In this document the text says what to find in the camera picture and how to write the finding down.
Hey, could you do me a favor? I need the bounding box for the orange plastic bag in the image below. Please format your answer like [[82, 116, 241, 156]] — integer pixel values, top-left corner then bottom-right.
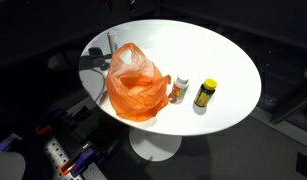
[[105, 42, 172, 123]]

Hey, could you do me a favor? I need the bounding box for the small white bottle orange label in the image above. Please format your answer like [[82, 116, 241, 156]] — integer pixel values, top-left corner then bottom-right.
[[171, 75, 190, 100]]

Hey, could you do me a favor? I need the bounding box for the amber bottle yellow cap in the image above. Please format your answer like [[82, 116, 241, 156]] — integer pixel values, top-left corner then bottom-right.
[[193, 78, 218, 108]]

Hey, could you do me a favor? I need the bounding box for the perforated metal plate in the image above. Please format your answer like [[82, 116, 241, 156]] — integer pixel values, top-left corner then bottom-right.
[[43, 135, 84, 180]]

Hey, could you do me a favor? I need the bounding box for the white cylinder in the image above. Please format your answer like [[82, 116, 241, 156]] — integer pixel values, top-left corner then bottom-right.
[[0, 151, 27, 180]]

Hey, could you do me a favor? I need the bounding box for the white round table pedestal base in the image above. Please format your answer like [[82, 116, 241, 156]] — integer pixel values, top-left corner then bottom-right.
[[128, 127, 183, 163]]

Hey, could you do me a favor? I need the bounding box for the purple clamp orange handle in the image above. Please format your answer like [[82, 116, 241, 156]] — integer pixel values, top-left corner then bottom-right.
[[58, 146, 96, 177]]

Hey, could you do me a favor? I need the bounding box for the black clamp orange handle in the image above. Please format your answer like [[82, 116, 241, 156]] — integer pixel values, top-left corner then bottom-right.
[[35, 105, 69, 136]]

